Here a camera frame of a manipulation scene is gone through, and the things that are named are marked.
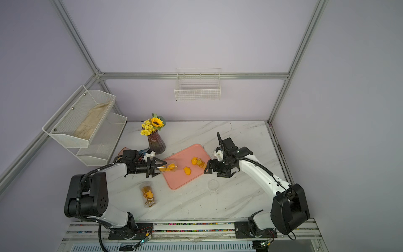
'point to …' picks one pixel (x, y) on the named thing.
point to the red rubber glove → (121, 152)
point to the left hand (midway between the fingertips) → (164, 168)
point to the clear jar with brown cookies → (149, 200)
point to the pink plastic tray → (191, 164)
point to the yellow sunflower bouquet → (151, 125)
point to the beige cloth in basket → (85, 129)
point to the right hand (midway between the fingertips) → (207, 174)
